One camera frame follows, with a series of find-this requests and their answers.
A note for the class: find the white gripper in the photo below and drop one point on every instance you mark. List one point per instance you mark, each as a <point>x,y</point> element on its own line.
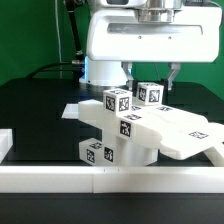
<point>118,35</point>

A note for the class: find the white chair back part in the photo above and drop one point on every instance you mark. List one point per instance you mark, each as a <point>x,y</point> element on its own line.
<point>176,133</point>

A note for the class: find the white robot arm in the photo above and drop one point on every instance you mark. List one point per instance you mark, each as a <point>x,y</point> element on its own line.
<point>110,73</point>

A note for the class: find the white paper tag sheet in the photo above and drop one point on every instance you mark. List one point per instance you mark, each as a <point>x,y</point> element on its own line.
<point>70,111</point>

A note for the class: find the white left fence wall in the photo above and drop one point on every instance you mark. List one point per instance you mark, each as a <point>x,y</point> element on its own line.
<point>6,142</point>

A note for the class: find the white front fence wall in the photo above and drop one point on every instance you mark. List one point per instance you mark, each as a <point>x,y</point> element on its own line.
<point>53,179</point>

